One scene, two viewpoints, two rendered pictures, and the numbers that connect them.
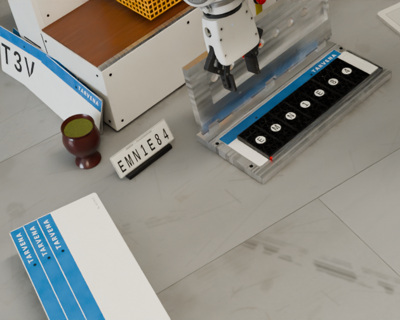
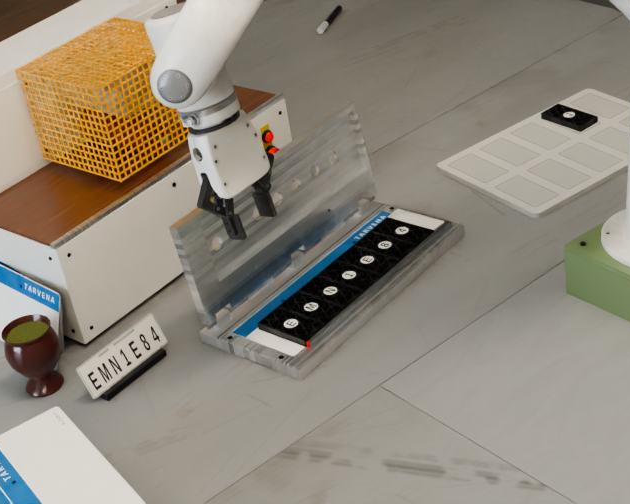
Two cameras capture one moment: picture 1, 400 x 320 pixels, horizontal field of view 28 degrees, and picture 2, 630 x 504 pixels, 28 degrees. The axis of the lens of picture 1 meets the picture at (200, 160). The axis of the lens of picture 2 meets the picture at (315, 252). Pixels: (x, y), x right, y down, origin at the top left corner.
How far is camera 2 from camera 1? 0.38 m
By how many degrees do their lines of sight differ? 16
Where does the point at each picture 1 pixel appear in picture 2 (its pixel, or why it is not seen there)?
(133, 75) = (102, 259)
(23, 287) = not seen: outside the picture
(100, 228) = (67, 448)
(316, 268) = (387, 468)
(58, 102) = not seen: outside the picture
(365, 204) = (447, 384)
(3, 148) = not seen: outside the picture
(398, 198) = (491, 370)
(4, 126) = not seen: outside the picture
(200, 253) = (218, 474)
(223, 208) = (246, 416)
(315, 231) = (380, 425)
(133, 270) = (119, 490)
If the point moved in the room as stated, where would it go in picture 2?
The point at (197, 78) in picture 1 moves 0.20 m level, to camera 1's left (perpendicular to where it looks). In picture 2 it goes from (192, 241) to (62, 275)
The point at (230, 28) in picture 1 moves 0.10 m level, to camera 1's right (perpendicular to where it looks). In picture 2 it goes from (227, 146) to (297, 128)
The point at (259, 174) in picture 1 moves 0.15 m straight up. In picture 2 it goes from (293, 365) to (276, 282)
